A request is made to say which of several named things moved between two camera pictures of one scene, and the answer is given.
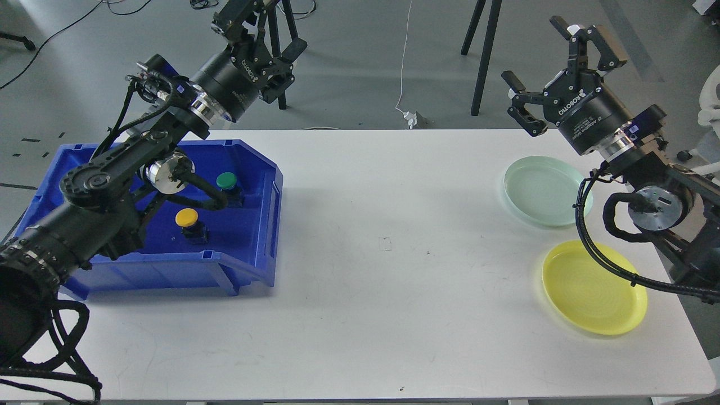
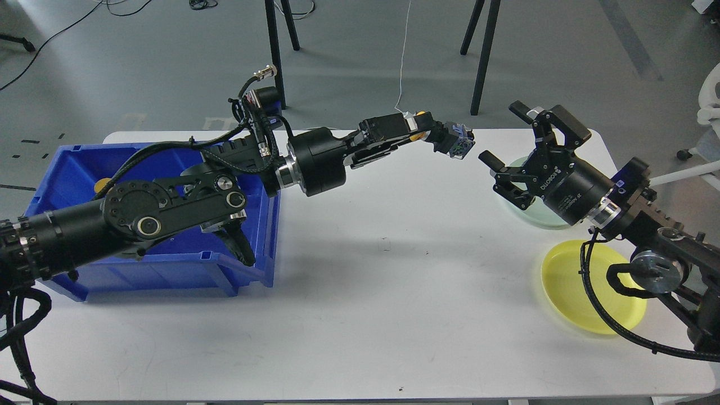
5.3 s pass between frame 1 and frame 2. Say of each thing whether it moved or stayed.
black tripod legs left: stayed
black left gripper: moved
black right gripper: moved
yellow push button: moved
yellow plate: stayed
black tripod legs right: stayed
